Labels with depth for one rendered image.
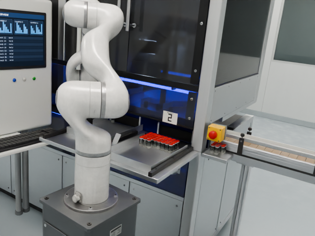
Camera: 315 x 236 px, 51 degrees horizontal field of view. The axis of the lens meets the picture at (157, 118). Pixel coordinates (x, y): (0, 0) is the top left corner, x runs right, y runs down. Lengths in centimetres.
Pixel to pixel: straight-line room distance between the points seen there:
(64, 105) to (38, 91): 103
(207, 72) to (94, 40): 61
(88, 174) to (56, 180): 130
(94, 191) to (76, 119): 26
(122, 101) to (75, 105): 15
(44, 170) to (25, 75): 77
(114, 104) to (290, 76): 528
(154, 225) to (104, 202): 84
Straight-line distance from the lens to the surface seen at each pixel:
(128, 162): 143
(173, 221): 191
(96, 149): 108
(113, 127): 192
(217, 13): 156
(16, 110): 202
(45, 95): 210
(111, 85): 106
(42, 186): 254
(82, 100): 103
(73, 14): 130
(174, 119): 169
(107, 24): 125
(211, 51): 156
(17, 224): 268
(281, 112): 626
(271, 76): 621
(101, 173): 113
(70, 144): 165
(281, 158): 167
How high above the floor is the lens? 148
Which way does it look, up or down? 16 degrees down
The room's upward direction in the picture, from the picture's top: 6 degrees clockwise
